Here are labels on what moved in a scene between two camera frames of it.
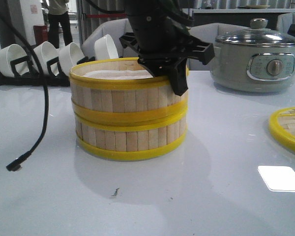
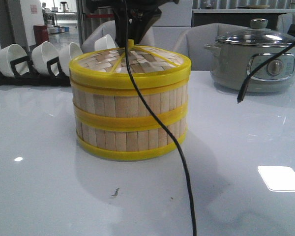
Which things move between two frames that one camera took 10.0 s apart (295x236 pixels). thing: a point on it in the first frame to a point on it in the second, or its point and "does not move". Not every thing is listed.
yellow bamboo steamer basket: x=120 y=92 does not move
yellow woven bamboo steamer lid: x=287 y=125 to x=109 y=66
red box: x=42 y=33 does not move
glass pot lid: x=258 y=35 does not move
